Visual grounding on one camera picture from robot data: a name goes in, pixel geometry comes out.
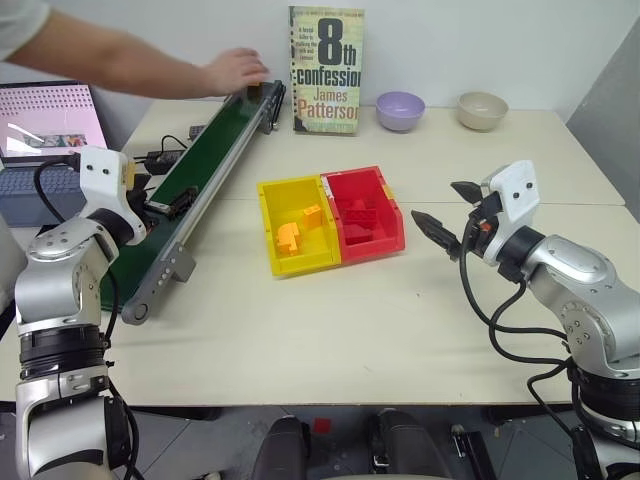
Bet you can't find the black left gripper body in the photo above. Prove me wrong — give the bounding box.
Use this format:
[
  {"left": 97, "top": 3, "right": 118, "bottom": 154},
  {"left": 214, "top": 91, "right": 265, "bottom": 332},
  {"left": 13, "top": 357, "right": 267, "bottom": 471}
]
[{"left": 124, "top": 185, "right": 158, "bottom": 237}]

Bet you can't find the laptop with pink screen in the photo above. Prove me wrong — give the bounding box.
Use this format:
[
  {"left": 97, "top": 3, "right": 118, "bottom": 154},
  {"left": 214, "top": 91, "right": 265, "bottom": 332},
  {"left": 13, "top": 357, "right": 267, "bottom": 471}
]
[{"left": 0, "top": 81, "right": 109, "bottom": 229}]

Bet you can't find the yellow-orange toy block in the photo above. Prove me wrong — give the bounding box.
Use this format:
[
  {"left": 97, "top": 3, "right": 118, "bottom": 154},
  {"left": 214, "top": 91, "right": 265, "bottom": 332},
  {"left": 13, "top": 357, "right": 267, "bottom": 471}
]
[{"left": 301, "top": 204, "right": 324, "bottom": 232}]

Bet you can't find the orange toy block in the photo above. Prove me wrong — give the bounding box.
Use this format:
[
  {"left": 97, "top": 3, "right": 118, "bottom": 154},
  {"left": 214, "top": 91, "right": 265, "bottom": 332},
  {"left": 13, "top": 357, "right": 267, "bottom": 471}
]
[{"left": 273, "top": 221, "right": 304, "bottom": 257}]

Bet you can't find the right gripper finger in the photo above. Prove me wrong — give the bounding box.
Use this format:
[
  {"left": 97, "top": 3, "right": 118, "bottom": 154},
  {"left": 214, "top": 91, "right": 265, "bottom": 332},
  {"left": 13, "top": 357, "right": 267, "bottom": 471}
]
[
  {"left": 410, "top": 209, "right": 465, "bottom": 262},
  {"left": 450, "top": 180, "right": 485, "bottom": 207}
]

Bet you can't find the dark rounded shape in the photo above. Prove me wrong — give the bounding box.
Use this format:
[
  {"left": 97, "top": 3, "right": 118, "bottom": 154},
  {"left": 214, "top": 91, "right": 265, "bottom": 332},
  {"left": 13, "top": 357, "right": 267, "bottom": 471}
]
[
  {"left": 368, "top": 407, "right": 454, "bottom": 480},
  {"left": 248, "top": 414, "right": 312, "bottom": 480}
]

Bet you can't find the black metal floor bar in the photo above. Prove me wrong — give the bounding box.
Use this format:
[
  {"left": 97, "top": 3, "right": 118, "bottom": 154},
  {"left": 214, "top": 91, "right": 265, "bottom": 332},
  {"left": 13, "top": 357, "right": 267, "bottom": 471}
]
[{"left": 448, "top": 423, "right": 499, "bottom": 480}]

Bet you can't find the yellow plastic bin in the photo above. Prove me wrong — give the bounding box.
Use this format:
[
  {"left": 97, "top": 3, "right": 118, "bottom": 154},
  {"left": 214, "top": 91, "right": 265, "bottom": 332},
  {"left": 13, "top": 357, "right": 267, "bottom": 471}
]
[{"left": 256, "top": 174, "right": 343, "bottom": 277}]

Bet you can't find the red plastic bin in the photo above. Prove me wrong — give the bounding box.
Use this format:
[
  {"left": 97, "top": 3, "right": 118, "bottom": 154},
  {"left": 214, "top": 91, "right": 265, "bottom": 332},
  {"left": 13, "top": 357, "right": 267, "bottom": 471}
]
[{"left": 319, "top": 165, "right": 406, "bottom": 265}]

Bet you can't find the red toy blocks pile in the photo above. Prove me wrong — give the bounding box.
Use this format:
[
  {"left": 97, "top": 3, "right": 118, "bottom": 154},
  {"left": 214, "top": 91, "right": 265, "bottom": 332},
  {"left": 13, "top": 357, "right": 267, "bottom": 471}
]
[{"left": 340, "top": 198, "right": 379, "bottom": 247}]

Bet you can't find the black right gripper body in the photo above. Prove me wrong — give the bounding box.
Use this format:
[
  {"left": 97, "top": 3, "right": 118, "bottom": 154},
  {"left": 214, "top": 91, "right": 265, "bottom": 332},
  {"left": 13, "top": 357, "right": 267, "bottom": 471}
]
[{"left": 465, "top": 190, "right": 504, "bottom": 262}]

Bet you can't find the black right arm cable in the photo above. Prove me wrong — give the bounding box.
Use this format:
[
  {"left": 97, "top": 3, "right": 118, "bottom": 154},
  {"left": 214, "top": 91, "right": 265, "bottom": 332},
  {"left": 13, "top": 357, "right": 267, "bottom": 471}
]
[{"left": 458, "top": 219, "right": 604, "bottom": 480}]

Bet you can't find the beige bowl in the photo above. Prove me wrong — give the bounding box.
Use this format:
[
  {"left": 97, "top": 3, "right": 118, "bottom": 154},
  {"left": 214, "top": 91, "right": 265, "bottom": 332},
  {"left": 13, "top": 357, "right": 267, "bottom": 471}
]
[{"left": 455, "top": 91, "right": 510, "bottom": 133}]

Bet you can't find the purple bowl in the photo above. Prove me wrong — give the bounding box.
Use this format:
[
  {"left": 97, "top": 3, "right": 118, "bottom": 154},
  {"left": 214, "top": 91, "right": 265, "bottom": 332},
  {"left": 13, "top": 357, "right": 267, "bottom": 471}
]
[{"left": 375, "top": 91, "right": 427, "bottom": 134}]

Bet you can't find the grey partition panel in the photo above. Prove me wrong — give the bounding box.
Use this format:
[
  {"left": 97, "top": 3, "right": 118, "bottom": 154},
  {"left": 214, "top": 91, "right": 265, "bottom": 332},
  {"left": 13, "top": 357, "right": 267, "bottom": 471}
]
[{"left": 564, "top": 19, "right": 640, "bottom": 224}]

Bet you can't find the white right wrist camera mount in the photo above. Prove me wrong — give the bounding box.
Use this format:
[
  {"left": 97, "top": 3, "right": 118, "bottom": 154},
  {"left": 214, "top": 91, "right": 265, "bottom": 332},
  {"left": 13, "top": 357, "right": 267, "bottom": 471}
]
[{"left": 480, "top": 159, "right": 541, "bottom": 267}]

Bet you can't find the green conveyor belt grey frame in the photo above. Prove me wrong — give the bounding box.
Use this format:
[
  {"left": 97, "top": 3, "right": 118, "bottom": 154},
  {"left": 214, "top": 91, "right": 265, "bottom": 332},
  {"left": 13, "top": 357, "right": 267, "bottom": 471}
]
[{"left": 99, "top": 78, "right": 287, "bottom": 326}]

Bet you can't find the person's bare hand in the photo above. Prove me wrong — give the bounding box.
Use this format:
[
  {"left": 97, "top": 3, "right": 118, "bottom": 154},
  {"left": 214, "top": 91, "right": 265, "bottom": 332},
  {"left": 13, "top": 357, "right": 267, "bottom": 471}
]
[{"left": 201, "top": 47, "right": 272, "bottom": 99}]

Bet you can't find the black adapter cable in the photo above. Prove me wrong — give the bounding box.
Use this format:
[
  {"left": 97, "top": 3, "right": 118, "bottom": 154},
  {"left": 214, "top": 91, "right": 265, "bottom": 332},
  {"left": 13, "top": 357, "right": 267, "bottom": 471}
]
[{"left": 159, "top": 134, "right": 191, "bottom": 154}]

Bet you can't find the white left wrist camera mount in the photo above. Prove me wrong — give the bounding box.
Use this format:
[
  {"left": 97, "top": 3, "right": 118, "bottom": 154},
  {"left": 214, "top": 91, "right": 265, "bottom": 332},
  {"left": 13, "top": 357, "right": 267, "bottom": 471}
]
[{"left": 78, "top": 146, "right": 147, "bottom": 242}]

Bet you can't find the black power adapter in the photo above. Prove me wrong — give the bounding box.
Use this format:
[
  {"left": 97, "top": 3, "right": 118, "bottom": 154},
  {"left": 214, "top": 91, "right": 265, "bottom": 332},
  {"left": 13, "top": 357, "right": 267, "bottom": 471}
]
[{"left": 145, "top": 149, "right": 183, "bottom": 177}]

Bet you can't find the white shirt sleeve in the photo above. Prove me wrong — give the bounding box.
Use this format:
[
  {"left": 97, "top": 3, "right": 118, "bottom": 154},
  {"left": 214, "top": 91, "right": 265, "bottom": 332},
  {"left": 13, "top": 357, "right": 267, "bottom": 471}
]
[{"left": 0, "top": 0, "right": 52, "bottom": 63}]

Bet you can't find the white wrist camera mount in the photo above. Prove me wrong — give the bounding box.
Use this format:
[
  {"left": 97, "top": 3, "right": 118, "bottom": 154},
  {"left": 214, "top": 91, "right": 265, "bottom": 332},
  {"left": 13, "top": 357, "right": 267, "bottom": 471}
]
[
  {"left": 480, "top": 159, "right": 541, "bottom": 267},
  {"left": 78, "top": 146, "right": 147, "bottom": 242}
]

